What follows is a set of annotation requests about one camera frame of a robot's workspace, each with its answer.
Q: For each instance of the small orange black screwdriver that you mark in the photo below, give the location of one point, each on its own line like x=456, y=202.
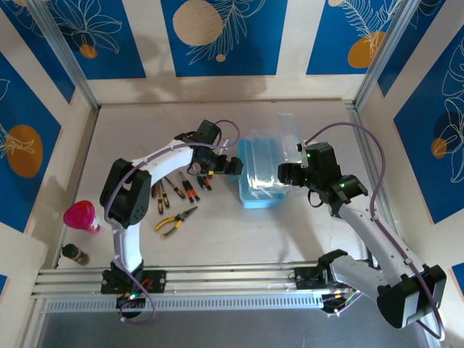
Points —
x=207, y=185

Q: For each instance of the clear tray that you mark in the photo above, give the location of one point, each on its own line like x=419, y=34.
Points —
x=262, y=163

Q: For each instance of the blue tool box base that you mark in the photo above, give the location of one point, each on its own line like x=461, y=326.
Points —
x=261, y=203

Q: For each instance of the yellow needle nose pliers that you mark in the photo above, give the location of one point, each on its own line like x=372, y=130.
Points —
x=177, y=218

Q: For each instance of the long yellow black screwdriver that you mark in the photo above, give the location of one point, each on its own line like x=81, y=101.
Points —
x=160, y=206

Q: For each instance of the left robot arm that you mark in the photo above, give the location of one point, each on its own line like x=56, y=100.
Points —
x=125, y=250

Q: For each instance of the pink plastic cup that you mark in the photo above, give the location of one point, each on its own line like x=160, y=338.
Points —
x=79, y=214

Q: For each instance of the dark spice jar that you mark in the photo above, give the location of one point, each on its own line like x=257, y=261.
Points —
x=76, y=254

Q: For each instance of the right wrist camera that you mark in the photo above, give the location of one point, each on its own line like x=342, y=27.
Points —
x=301, y=156

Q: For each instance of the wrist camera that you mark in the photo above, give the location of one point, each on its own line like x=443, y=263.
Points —
x=301, y=156
x=225, y=144

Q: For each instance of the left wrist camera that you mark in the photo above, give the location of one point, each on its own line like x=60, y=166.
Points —
x=225, y=144

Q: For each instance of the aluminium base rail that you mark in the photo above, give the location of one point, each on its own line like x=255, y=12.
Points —
x=224, y=279

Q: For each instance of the aluminium frame post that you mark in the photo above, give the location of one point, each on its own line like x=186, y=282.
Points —
x=71, y=65
x=385, y=54

